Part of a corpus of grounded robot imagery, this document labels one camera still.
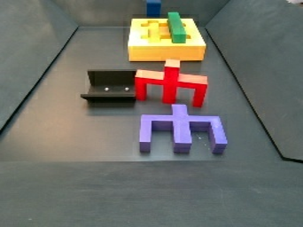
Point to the green rectangular bar block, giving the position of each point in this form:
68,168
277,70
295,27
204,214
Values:
176,29

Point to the purple comb-shaped block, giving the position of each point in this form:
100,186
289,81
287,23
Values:
183,124

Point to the black angle bracket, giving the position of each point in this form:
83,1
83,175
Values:
111,84

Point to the blue rectangular bar block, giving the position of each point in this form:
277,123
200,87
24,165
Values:
154,8

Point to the red comb-shaped block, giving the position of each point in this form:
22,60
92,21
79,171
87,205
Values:
171,80

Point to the yellow slotted board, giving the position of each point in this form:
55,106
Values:
151,43

